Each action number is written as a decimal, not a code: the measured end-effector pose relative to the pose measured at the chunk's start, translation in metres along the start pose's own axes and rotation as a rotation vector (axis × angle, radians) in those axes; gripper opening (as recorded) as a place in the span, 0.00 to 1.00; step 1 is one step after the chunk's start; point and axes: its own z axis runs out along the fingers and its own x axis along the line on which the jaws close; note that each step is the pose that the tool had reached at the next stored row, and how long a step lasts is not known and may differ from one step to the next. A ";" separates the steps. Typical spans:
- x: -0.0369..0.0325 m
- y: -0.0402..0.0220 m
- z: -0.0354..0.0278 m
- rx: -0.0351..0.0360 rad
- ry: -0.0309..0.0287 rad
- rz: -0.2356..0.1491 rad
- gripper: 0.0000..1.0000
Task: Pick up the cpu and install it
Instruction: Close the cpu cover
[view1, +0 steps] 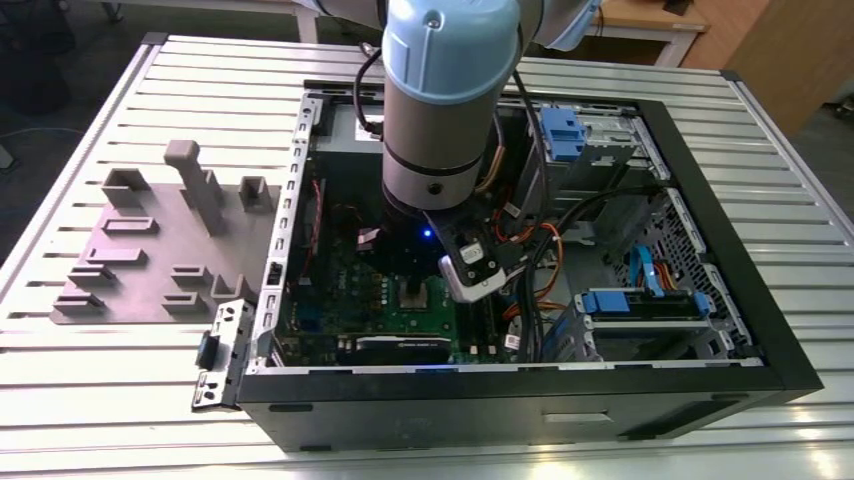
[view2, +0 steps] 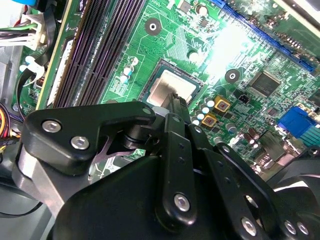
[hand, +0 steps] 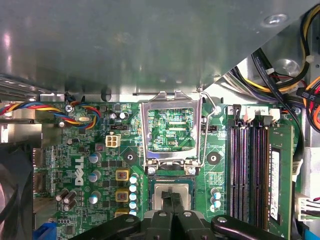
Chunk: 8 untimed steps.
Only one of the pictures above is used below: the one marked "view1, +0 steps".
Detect thick black camera cable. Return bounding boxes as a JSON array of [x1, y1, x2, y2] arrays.
[[493, 69, 560, 276]]

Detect wooden desk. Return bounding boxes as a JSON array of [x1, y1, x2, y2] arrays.
[[597, 0, 710, 69]]

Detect blue flat wire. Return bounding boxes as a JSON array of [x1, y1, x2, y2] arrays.
[[541, 319, 570, 360], [629, 243, 664, 297]]

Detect black PC case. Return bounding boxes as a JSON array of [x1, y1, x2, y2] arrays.
[[237, 78, 826, 454]]

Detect black cable silver plug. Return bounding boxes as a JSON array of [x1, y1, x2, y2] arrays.
[[353, 47, 389, 140]]

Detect hard disk in blue carrier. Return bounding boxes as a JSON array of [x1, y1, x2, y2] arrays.
[[577, 287, 713, 321]]

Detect blue plastic drive latch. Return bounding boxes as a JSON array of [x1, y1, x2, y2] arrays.
[[541, 107, 589, 162]]

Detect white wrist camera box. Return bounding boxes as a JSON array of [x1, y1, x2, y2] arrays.
[[426, 209, 513, 304]]

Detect orange wire bundle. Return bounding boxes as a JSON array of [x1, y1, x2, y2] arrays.
[[493, 222, 568, 321]]

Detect grey power supply unit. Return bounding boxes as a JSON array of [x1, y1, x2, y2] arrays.
[[310, 102, 387, 231]]

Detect blue video connector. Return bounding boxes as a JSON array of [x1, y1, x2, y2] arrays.
[[195, 333, 221, 372]]

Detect black cable gold plug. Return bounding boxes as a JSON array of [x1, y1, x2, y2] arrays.
[[474, 112, 506, 195]]

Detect green motherboard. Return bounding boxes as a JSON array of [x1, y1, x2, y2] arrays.
[[279, 214, 509, 366]]

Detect silver CPU chip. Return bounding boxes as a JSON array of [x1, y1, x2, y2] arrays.
[[398, 277, 431, 308]]

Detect black RAM slot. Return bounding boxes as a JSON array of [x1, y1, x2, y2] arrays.
[[459, 299, 483, 357], [477, 297, 501, 357]]

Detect red flat wire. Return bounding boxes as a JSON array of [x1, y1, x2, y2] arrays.
[[656, 260, 681, 297]]

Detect grey parts rack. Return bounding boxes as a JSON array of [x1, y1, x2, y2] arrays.
[[50, 139, 286, 326]]

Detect metal drive cage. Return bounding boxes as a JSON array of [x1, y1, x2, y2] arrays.
[[517, 104, 669, 216]]

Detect black graphics card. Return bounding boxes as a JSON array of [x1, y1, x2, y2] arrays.
[[337, 332, 455, 366]]

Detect black chair base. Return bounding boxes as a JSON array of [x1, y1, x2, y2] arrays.
[[821, 89, 854, 122]]

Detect CPU socket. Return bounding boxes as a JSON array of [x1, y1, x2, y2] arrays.
[[393, 277, 441, 315]]

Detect black cable bundle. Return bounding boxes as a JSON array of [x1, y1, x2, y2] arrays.
[[517, 184, 669, 364]]

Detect metal disk bay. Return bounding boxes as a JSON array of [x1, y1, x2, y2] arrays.
[[573, 314, 762, 364]]

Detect brown wooden cabinet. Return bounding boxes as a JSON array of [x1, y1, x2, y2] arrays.
[[680, 0, 854, 136]]

